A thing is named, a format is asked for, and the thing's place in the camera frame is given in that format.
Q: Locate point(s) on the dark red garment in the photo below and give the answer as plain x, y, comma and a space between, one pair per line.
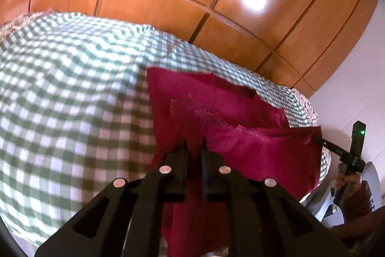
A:
240, 115

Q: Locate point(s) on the person's right hand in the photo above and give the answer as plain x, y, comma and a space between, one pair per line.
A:
350, 181

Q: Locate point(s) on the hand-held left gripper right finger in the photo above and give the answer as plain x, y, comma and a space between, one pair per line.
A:
210, 174

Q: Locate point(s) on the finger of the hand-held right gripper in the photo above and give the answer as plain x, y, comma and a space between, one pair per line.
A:
325, 145

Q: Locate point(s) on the person's right forearm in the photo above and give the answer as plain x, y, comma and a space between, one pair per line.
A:
361, 211

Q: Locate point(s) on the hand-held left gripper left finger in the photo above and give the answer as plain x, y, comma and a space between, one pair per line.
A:
180, 168

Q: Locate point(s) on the green checked bed sheet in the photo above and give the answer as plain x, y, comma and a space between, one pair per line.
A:
75, 94

